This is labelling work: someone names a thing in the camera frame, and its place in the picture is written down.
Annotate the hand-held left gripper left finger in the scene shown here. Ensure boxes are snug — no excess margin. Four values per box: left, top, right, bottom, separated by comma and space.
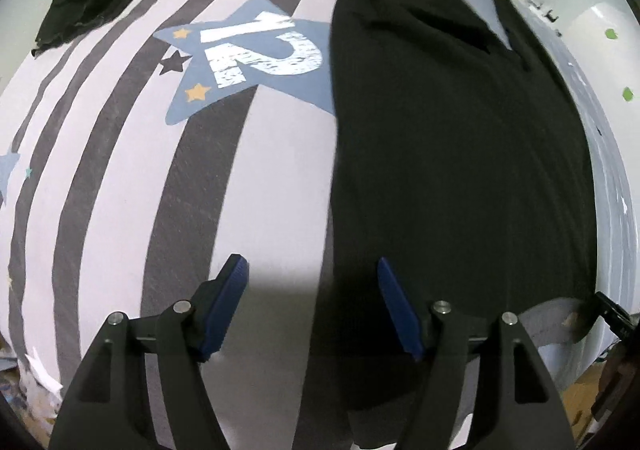
50, 253, 251, 450

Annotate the bed with striped star sheet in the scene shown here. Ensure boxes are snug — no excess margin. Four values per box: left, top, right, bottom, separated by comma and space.
0, 0, 640, 450

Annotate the black garment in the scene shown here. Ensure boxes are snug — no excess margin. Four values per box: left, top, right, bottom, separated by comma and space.
327, 0, 601, 450

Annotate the white printed plastic bag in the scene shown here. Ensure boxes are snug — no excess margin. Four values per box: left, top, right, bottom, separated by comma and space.
0, 340, 66, 436

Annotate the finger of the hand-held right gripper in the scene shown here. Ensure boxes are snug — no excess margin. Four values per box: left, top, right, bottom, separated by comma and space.
594, 290, 638, 346

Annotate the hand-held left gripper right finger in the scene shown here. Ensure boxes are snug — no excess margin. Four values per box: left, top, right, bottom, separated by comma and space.
376, 257, 576, 450

